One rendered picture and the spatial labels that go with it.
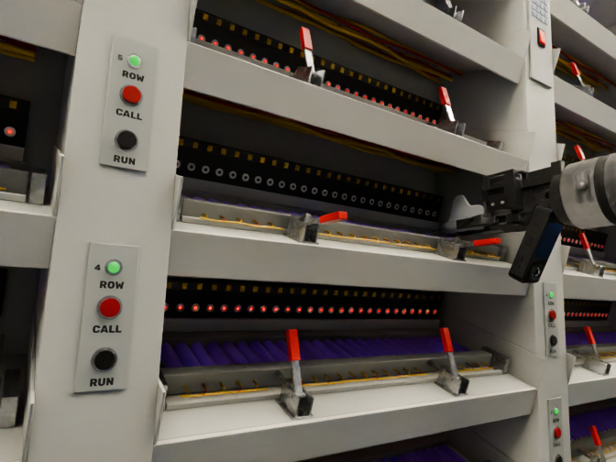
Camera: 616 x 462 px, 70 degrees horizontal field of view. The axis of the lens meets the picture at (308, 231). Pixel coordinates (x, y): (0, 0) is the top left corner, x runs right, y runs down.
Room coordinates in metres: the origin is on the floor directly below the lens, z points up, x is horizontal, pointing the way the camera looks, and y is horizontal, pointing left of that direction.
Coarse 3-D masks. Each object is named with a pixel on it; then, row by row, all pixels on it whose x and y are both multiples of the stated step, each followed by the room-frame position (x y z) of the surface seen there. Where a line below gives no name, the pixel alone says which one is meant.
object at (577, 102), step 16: (560, 80) 0.80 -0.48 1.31; (560, 96) 0.82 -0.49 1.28; (576, 96) 0.84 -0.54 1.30; (560, 112) 1.00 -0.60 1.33; (576, 112) 0.86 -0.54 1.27; (592, 112) 0.89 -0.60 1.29; (608, 112) 0.92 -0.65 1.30; (560, 128) 1.05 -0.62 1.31; (576, 128) 1.13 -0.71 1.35; (592, 128) 1.09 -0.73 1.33; (608, 128) 0.94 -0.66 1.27; (592, 144) 1.15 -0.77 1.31; (608, 144) 1.16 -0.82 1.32
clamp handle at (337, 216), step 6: (306, 216) 0.50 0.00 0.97; (324, 216) 0.47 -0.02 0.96; (330, 216) 0.46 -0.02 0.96; (336, 216) 0.45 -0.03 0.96; (342, 216) 0.45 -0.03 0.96; (306, 222) 0.50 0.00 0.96; (312, 222) 0.49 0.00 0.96; (318, 222) 0.48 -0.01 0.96; (324, 222) 0.47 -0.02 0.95; (330, 222) 0.47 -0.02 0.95; (336, 222) 0.46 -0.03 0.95
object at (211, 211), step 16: (192, 208) 0.47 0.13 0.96; (208, 208) 0.48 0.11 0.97; (224, 208) 0.48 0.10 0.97; (240, 208) 0.49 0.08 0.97; (240, 224) 0.48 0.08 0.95; (256, 224) 0.51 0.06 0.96; (272, 224) 0.51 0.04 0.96; (288, 224) 0.53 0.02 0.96; (336, 224) 0.57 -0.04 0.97; (352, 224) 0.60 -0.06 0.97; (368, 240) 0.58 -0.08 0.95; (384, 240) 0.62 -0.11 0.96; (400, 240) 0.64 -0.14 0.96; (416, 240) 0.65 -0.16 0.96; (432, 240) 0.67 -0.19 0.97; (496, 256) 0.74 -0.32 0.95
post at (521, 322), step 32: (480, 0) 0.81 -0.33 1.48; (512, 0) 0.75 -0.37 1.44; (480, 32) 0.81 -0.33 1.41; (512, 32) 0.76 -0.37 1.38; (448, 96) 0.88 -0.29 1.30; (480, 96) 0.82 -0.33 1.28; (512, 96) 0.76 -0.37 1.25; (544, 96) 0.77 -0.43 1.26; (480, 128) 0.82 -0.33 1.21; (512, 128) 0.76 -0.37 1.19; (544, 128) 0.77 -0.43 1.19; (544, 160) 0.77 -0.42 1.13; (448, 192) 0.88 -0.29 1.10; (480, 192) 0.82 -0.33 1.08; (448, 320) 0.88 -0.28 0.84; (480, 320) 0.82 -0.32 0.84; (512, 320) 0.77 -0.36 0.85; (544, 352) 0.75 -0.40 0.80; (544, 384) 0.75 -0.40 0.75; (544, 416) 0.75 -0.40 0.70; (512, 448) 0.78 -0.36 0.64; (544, 448) 0.75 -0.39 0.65
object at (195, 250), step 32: (224, 192) 0.62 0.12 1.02; (256, 192) 0.64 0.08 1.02; (192, 224) 0.46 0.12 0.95; (416, 224) 0.83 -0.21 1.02; (192, 256) 0.43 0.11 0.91; (224, 256) 0.44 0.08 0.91; (256, 256) 0.46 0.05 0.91; (288, 256) 0.48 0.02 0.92; (320, 256) 0.50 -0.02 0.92; (352, 256) 0.53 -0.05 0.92; (384, 256) 0.56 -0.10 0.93; (416, 256) 0.60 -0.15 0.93; (512, 256) 0.76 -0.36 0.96; (416, 288) 0.60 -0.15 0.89; (448, 288) 0.64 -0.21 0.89; (480, 288) 0.68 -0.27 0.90; (512, 288) 0.72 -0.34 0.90
